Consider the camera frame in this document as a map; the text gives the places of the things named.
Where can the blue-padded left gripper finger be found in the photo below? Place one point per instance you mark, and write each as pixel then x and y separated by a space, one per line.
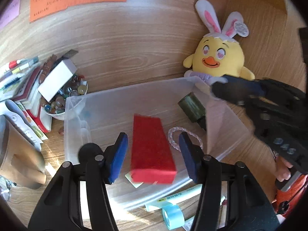
pixel 59 207

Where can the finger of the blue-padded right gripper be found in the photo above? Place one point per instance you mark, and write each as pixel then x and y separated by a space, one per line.
pixel 248 207

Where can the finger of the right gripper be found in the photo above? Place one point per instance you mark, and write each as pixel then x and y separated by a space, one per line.
pixel 242 87
pixel 218 90

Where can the dark green dropper bottle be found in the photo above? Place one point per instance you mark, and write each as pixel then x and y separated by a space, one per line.
pixel 193 109

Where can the red foil packet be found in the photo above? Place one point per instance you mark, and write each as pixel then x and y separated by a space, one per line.
pixel 151 158

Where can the person's hand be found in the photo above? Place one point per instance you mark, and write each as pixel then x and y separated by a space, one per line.
pixel 282 171

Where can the yellow chick bunny plush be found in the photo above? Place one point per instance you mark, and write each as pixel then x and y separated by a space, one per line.
pixel 218 53

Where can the clear plastic storage bin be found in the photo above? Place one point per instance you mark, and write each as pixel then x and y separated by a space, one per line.
pixel 100 118

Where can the light green tube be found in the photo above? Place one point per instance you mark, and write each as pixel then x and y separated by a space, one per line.
pixel 174 199

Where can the teal tape roll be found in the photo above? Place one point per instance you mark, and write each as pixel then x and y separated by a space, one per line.
pixel 173 216

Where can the brown lidded mug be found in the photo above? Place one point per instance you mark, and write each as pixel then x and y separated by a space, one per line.
pixel 21 162

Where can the stack of books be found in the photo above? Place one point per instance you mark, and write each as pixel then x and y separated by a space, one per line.
pixel 20 101

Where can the white bowl of marbles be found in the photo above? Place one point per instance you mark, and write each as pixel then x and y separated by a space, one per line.
pixel 76 86

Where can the small white box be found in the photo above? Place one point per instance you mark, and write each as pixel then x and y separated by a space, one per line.
pixel 56 79

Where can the red white marker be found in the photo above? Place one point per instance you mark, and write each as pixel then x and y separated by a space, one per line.
pixel 10 65

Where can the pink sticky note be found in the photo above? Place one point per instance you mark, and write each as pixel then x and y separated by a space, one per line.
pixel 10 13

